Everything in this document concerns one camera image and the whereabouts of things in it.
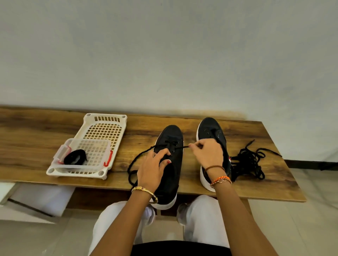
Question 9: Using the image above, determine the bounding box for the white box under table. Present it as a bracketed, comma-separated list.
[0, 181, 77, 224]

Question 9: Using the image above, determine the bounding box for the person's right hand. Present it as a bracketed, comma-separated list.
[188, 138, 226, 183]

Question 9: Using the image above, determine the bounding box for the black sneaker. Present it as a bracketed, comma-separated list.
[149, 124, 185, 211]
[195, 116, 232, 193]

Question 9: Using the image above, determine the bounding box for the black shoelace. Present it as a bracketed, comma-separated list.
[230, 139, 282, 182]
[230, 149, 266, 182]

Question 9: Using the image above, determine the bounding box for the orange braided bracelet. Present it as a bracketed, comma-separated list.
[209, 175, 233, 188]

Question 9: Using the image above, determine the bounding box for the white plastic lattice basket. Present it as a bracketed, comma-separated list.
[45, 112, 129, 180]

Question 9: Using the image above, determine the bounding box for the clear container with red handles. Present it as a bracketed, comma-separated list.
[52, 138, 115, 173]

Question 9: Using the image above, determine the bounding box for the person's right forearm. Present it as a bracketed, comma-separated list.
[208, 171, 278, 256]

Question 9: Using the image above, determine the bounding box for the gold bracelet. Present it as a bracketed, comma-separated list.
[130, 185, 159, 205]

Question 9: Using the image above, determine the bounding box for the black band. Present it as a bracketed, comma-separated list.
[127, 138, 194, 188]
[63, 149, 88, 166]

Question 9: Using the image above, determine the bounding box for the person's left forearm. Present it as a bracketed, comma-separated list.
[89, 190, 157, 256]

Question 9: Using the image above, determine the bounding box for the person's black shirt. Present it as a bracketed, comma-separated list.
[129, 240, 233, 256]

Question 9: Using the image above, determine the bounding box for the person's left hand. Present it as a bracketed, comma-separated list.
[136, 148, 173, 194]

